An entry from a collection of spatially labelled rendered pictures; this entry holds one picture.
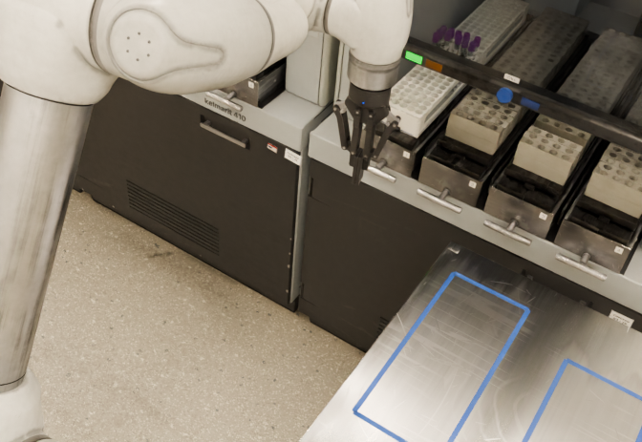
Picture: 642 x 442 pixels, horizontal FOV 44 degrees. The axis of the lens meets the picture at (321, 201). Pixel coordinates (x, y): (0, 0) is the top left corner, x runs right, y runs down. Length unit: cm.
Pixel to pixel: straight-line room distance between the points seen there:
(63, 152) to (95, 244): 164
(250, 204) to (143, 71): 130
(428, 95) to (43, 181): 98
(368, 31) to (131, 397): 127
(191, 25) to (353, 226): 116
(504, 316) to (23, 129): 82
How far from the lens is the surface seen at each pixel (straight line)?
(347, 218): 187
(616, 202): 163
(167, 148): 216
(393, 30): 131
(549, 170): 164
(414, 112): 167
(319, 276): 207
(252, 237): 214
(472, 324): 134
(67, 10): 87
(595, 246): 161
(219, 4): 83
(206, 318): 234
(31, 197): 95
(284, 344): 229
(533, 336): 136
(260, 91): 183
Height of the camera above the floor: 184
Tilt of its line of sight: 43 degrees down
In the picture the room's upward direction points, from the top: 6 degrees clockwise
